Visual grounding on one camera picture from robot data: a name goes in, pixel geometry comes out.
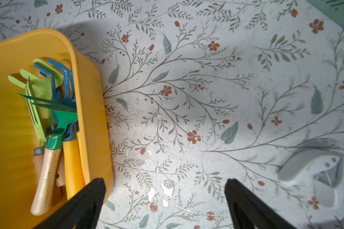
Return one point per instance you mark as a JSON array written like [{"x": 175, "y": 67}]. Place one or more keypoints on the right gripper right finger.
[{"x": 248, "y": 211}]

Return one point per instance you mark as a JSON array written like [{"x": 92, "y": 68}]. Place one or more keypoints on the yellow plastic storage box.
[{"x": 17, "y": 136}]

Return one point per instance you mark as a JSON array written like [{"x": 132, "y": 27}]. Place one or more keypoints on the blue hand fork yellow handle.
[{"x": 72, "y": 160}]

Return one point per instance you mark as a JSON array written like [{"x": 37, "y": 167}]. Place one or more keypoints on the white paper punch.
[{"x": 326, "y": 168}]

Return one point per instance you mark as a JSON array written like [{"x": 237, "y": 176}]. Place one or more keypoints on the dark green rake wooden handle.
[{"x": 66, "y": 115}]

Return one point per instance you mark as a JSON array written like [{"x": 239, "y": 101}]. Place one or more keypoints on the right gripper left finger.
[{"x": 81, "y": 211}]

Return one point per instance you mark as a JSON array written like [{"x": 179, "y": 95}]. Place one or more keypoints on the lime green fork wooden handle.
[{"x": 41, "y": 133}]

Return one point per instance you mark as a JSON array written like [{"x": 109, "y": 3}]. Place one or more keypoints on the lime green rake wooden handle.
[{"x": 42, "y": 86}]

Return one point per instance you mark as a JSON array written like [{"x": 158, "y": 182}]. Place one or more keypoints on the mint green file organizer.
[{"x": 332, "y": 8}]

